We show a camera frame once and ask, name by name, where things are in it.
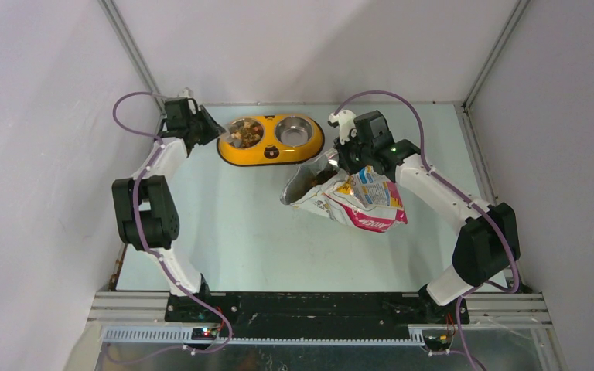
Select pet food bag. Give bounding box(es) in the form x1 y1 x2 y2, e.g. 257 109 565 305
280 149 408 233

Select yellow double pet bowl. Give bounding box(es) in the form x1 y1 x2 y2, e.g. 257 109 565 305
217 114 325 167

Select clear plastic scoop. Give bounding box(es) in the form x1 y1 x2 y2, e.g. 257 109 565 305
219 128 238 143

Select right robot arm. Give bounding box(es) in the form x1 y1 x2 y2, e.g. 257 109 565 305
328 110 520 323

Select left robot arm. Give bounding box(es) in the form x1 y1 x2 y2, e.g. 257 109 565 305
111 95 225 322

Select brown pet food kibble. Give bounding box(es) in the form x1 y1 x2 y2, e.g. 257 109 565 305
306 168 338 189

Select kibble in left bowl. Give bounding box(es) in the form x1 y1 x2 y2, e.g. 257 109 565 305
229 118 265 149

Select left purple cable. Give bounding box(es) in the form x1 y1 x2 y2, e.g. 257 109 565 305
104 91 234 366

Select purple cable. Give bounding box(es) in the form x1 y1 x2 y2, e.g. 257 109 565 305
333 90 521 371
104 91 234 366

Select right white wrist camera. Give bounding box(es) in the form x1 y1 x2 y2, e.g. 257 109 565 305
327 110 357 145

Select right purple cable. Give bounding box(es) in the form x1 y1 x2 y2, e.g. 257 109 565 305
333 90 521 371

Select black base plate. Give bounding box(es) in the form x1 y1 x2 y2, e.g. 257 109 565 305
165 291 469 341

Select aluminium frame rail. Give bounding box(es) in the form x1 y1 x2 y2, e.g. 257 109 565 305
88 291 551 349

